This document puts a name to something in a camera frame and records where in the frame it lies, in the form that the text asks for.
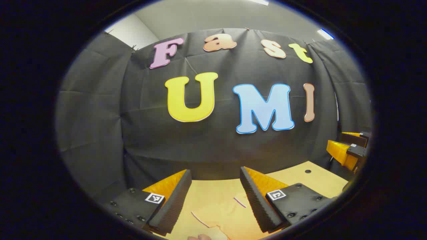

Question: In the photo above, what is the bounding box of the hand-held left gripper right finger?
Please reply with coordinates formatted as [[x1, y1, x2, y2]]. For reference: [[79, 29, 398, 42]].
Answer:
[[240, 166, 334, 234]]

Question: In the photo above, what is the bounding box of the orange T-shirt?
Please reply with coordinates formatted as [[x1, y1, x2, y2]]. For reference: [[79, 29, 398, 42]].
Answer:
[[191, 193, 265, 240]]

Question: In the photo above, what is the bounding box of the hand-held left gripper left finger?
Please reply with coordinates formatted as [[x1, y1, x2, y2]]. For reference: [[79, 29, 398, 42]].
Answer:
[[103, 169, 193, 238]]

